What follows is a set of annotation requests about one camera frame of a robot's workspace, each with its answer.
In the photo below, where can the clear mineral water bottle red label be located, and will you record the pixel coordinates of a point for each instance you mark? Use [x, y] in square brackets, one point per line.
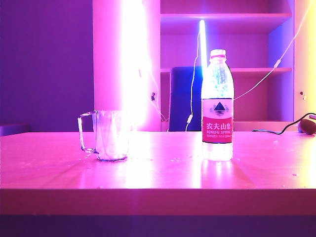
[217, 133]

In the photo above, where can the small black clip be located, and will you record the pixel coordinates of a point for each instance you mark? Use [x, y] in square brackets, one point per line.
[153, 96]

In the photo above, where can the bright pink light strip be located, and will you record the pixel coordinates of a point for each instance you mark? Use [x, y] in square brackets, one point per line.
[134, 61]

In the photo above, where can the dark round device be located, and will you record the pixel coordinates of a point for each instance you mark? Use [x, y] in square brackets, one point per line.
[308, 126]

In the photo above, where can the small wall knob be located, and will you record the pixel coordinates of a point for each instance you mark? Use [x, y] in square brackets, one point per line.
[304, 95]

